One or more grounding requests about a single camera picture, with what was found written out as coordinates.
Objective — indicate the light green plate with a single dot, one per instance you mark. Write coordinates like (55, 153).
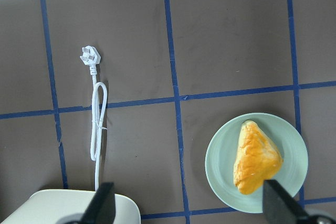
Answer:
(221, 153)

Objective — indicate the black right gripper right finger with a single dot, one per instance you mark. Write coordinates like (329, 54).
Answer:
(279, 206)

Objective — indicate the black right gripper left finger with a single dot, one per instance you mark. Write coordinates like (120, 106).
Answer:
(102, 206)

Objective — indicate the yellow triangular bread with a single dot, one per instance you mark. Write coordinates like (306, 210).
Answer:
(257, 159)

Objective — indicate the white toaster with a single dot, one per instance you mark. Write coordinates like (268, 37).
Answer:
(63, 205)

